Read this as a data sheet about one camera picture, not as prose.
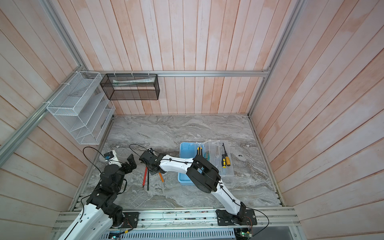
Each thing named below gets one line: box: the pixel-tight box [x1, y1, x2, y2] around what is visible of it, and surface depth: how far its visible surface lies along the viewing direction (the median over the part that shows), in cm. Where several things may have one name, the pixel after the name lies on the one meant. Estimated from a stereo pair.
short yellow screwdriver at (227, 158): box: [222, 142, 231, 167], surface depth 83 cm
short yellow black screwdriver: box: [221, 154, 227, 169], surface depth 83 cm
